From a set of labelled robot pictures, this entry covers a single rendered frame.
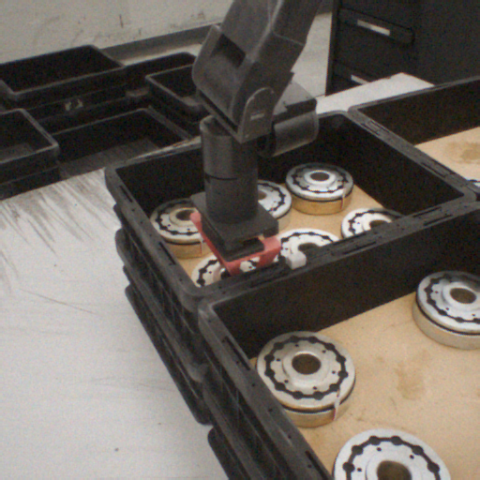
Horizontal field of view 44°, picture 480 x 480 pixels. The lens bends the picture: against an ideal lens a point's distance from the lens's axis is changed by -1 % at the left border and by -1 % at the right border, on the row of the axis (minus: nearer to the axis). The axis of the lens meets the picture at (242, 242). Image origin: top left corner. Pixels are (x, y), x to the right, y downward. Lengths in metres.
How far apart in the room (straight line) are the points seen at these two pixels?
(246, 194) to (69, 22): 3.20
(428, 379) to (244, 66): 0.38
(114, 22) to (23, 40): 0.56
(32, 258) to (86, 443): 0.40
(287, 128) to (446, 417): 0.34
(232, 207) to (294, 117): 0.11
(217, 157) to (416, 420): 0.33
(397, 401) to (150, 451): 0.30
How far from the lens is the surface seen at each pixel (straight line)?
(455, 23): 2.34
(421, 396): 0.66
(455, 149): 1.12
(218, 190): 0.62
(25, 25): 3.68
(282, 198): 0.87
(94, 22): 3.82
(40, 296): 0.99
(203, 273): 0.73
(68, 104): 2.08
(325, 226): 0.87
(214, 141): 0.59
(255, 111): 0.55
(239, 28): 0.54
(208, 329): 0.57
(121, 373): 0.84
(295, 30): 0.54
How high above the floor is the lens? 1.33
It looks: 37 degrees down
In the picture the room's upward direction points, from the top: straight up
